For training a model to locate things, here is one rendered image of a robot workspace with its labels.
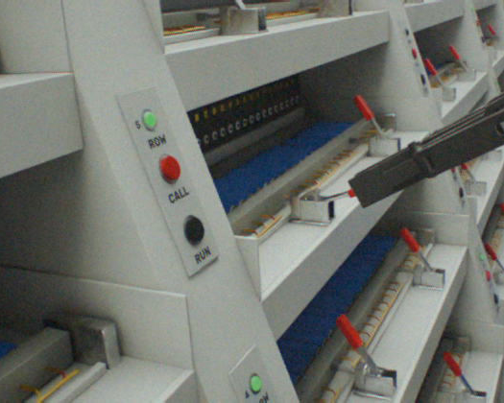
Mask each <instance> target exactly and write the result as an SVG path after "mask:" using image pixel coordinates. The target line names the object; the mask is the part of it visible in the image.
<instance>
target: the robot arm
mask: <svg viewBox="0 0 504 403"><path fill-rule="evenodd" d="M503 145H504V92H502V93H500V94H498V95H497V96H495V97H493V98H492V99H491V100H490V101H489V102H488V103H487V104H485V105H483V106H481V107H479V108H477V109H476V110H474V111H473V112H471V113H468V114H466V115H464V116H463V117H462V118H460V119H458V120H456V121H454V122H452V123H450V124H448V125H447V126H445V127H444V128H440V129H436V130H433V134H431V136H426V137H425V138H423V140H422V141H421V142H419V141H418V142H415V140H414V141H412V142H411V143H408V144H407V147H405V148H403V150H401V151H397V152H395V153H394V154H391V155H389V156H388V157H386V158H383V159H381V160H380V161H378V162H376V163H374V164H373V165H372V166H368V167H367V168H365V169H364V170H362V171H360V172H358V173H356V175H354V177H353V178H350V179H349V180H348V185H349V187H350V188H351V190H352V191H353V193H354V194H355V196H356V199H357V200H358V201H359V203H360V204H361V206H362V207H363V208H365V207H367V206H371V205H373V204H374V203H376V202H380V201H381V200H383V199H387V198H388V197H390V196H392V195H393V194H395V193H396V192H398V191H400V190H403V189H405V188H407V187H409V186H411V185H412V184H414V183H416V182H420V181H422V180H424V179H426V178H435V177H436V176H437V175H440V174H442V173H444V172H446V171H448V170H449V169H452V168H454V167H458V166H460V165H462V164H464V163H465V162H468V161H470V160H471V159H475V158H477V157H478V156H480V155H483V154H485V153H487V152H492V151H493V150H495V149H497V148H499V147H501V146H503Z"/></svg>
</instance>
